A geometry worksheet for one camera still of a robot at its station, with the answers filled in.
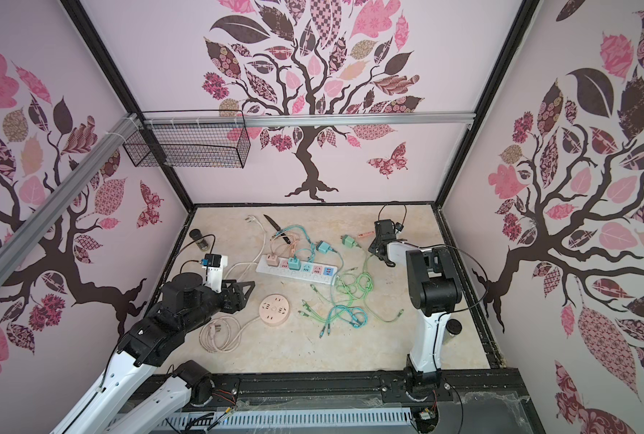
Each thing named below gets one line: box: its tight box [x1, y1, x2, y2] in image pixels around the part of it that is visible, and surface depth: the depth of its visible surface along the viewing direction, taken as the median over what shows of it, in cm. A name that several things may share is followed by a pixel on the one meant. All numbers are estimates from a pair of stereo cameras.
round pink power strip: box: [258, 293, 290, 326], surface depth 89 cm
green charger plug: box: [340, 234, 362, 249], surface depth 106 cm
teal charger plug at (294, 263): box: [287, 255, 302, 271], surface depth 96 cm
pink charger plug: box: [265, 253, 280, 267], surface depth 97 cm
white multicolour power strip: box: [255, 254, 340, 285], surface depth 97 cm
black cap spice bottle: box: [189, 227, 209, 252], surface depth 101 cm
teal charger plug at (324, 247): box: [315, 240, 338, 255], surface depth 106 cm
